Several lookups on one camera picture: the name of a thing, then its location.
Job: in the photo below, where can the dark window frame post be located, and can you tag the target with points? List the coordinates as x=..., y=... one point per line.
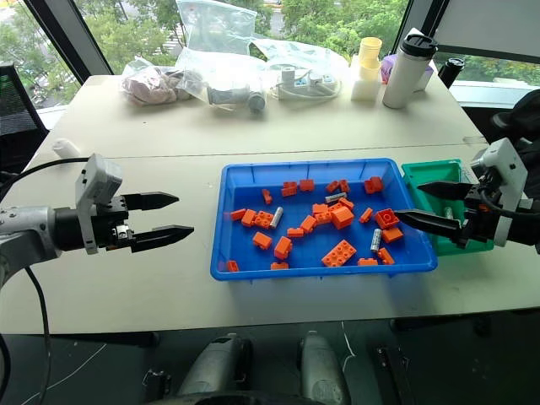
x=71, y=34
x=422, y=17

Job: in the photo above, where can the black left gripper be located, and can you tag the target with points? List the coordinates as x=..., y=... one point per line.
x=110, y=223

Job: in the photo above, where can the small white cylinder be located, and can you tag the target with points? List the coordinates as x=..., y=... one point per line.
x=65, y=147

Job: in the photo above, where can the empty clear zip bag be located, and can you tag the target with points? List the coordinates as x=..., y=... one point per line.
x=215, y=25

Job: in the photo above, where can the white box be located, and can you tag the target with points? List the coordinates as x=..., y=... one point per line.
x=364, y=88

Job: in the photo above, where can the black mesh office chair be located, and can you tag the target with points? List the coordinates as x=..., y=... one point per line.
x=17, y=118

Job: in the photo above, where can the upside-down orange toy brick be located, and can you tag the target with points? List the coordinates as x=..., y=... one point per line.
x=385, y=219

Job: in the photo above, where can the orange studded toy plate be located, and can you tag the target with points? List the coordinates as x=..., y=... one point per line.
x=339, y=253

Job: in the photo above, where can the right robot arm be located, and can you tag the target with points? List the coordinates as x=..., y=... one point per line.
x=525, y=234

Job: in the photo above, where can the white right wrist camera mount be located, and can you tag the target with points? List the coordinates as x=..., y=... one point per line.
x=504, y=164

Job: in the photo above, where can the silver metal cylinder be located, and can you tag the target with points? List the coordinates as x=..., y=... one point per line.
x=276, y=217
x=336, y=197
x=376, y=239

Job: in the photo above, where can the black metal bracket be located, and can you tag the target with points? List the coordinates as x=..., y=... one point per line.
x=392, y=371

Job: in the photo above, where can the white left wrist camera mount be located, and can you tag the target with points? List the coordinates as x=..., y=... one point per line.
x=99, y=173

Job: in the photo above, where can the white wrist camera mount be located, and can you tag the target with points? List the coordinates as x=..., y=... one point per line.
x=99, y=173
x=504, y=164

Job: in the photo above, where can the blue plastic tray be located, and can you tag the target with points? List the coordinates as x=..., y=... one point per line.
x=249, y=253

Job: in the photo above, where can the grey rounded robot leg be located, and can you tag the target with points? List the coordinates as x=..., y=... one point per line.
x=215, y=367
x=320, y=367

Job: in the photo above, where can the white power strip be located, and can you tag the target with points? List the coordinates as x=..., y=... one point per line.
x=304, y=82

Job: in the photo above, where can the pale yellow plastic cup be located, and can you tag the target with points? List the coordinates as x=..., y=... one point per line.
x=370, y=52

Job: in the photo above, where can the clear bag over power strip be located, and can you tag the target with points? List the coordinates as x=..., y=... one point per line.
x=304, y=52

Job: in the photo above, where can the white thermos with black lid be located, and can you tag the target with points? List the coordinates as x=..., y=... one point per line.
x=405, y=76

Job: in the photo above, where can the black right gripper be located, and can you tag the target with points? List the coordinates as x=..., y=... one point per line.
x=481, y=219

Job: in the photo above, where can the clear bag with pink cloth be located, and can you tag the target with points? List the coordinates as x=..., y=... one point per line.
x=147, y=86

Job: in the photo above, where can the purple packet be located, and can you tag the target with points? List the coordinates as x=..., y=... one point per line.
x=387, y=67

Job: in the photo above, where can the clear bag with grey tool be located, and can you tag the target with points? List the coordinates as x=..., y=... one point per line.
x=228, y=95

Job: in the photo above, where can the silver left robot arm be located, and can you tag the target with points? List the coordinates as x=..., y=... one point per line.
x=25, y=230

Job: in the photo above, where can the small orange building block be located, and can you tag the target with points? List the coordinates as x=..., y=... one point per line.
x=266, y=196
x=386, y=256
x=295, y=232
x=309, y=223
x=344, y=185
x=306, y=185
x=392, y=235
x=332, y=186
x=322, y=217
x=320, y=208
x=365, y=215
x=262, y=240
x=249, y=217
x=232, y=266
x=283, y=247
x=367, y=262
x=238, y=214
x=347, y=203
x=374, y=185
x=289, y=188
x=279, y=266

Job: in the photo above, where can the black bottle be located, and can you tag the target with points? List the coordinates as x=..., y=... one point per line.
x=450, y=69

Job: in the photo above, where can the green plastic bin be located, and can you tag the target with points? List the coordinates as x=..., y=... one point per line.
x=430, y=173

